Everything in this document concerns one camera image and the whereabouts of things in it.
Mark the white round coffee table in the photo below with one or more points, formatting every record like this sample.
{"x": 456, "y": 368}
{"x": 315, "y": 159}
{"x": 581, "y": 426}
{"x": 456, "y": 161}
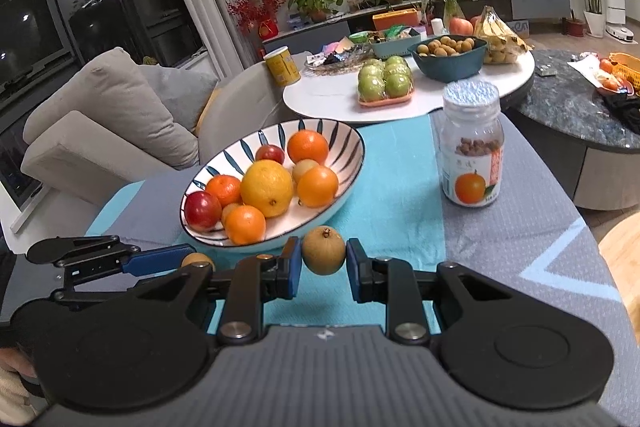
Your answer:
{"x": 325, "y": 99}

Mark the person's left forearm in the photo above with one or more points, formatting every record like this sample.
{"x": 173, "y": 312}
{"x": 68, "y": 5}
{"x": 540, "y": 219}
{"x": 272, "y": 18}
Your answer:
{"x": 12, "y": 397}

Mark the red apple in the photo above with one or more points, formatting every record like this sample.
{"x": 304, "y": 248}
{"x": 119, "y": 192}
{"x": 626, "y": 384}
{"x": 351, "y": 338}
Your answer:
{"x": 461, "y": 26}
{"x": 202, "y": 211}

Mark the red flower plant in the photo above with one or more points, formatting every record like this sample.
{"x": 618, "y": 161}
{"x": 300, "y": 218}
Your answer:
{"x": 255, "y": 12}

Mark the blue and grey tablecloth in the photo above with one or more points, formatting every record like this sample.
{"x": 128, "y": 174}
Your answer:
{"x": 400, "y": 207}

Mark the small green fruit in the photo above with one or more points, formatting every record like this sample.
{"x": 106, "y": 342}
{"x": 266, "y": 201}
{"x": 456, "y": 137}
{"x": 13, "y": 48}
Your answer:
{"x": 305, "y": 169}

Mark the dark marble coffee table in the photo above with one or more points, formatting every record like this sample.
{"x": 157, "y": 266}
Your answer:
{"x": 565, "y": 117}

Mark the orange box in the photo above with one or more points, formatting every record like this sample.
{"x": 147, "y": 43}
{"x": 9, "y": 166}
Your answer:
{"x": 395, "y": 19}

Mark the yellow can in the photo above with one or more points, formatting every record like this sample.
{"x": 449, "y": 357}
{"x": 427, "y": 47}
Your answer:
{"x": 282, "y": 66}

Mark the striped white ceramic bowl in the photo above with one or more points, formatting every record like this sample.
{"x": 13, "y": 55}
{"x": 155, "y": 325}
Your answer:
{"x": 287, "y": 227}

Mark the grey cushion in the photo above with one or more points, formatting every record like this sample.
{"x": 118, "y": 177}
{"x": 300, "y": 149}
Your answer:
{"x": 180, "y": 92}

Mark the dark blue bowl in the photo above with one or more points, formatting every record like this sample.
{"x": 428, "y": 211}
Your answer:
{"x": 450, "y": 64}

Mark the plastic jar with orange label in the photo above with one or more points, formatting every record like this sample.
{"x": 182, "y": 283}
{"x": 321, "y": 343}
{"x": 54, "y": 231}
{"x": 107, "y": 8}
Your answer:
{"x": 470, "y": 142}

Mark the teal basket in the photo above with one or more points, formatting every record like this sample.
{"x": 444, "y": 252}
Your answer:
{"x": 395, "y": 46}

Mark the tray of snack wrappers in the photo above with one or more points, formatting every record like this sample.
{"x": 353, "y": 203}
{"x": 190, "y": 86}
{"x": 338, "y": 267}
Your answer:
{"x": 340, "y": 54}

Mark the brown longan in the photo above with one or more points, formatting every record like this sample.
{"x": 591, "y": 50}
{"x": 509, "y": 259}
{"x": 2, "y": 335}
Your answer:
{"x": 229, "y": 212}
{"x": 197, "y": 261}
{"x": 324, "y": 251}

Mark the beige sofa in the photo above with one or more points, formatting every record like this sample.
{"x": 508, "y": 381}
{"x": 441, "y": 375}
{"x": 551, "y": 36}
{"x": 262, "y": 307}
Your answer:
{"x": 90, "y": 157}

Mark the white cup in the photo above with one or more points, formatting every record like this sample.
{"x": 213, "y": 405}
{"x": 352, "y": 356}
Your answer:
{"x": 437, "y": 27}

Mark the wooden stool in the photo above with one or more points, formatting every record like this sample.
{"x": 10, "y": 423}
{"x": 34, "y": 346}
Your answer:
{"x": 620, "y": 252}

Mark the black cloth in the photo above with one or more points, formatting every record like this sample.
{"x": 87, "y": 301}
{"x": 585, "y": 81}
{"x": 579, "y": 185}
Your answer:
{"x": 622, "y": 107}

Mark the beige cushion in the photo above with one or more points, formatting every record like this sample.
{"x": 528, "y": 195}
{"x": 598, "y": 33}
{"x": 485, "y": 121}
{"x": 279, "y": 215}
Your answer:
{"x": 125, "y": 107}

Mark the small plant in red pot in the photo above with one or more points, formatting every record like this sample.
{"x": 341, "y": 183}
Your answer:
{"x": 575, "y": 27}

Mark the wrapped tray of green apples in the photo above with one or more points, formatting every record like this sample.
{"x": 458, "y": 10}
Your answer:
{"x": 385, "y": 79}

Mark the orange tangerine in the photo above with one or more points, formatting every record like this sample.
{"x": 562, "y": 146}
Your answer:
{"x": 308, "y": 147}
{"x": 224, "y": 189}
{"x": 317, "y": 186}
{"x": 245, "y": 224}

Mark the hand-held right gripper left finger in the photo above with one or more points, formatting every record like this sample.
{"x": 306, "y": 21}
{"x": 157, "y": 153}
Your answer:
{"x": 291, "y": 274}

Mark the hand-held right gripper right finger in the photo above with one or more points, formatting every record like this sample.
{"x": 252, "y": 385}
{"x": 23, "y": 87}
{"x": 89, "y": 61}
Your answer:
{"x": 355, "y": 274}

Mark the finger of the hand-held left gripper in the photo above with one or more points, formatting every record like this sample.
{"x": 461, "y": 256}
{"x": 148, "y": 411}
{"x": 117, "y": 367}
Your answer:
{"x": 160, "y": 259}
{"x": 90, "y": 292}

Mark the pile of longans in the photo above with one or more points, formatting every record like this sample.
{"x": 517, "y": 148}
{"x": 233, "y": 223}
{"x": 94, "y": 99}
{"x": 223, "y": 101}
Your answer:
{"x": 447, "y": 46}

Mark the grey tv cabinet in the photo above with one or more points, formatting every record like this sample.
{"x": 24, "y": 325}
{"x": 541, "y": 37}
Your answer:
{"x": 540, "y": 4}

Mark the red plum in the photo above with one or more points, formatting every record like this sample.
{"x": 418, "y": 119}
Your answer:
{"x": 270, "y": 153}

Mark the person's left hand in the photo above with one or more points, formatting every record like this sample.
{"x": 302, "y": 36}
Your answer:
{"x": 12, "y": 359}

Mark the yellow basket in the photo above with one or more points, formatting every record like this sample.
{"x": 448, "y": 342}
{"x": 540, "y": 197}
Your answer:
{"x": 625, "y": 67}

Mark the green bowl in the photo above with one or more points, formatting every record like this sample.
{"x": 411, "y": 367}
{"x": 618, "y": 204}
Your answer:
{"x": 360, "y": 38}

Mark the yellow lemon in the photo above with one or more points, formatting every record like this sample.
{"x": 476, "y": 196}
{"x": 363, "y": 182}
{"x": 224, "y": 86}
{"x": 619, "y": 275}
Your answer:
{"x": 266, "y": 188}

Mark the bunch of bananas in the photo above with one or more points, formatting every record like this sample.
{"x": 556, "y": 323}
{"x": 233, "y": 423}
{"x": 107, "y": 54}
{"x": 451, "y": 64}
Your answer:
{"x": 500, "y": 34}

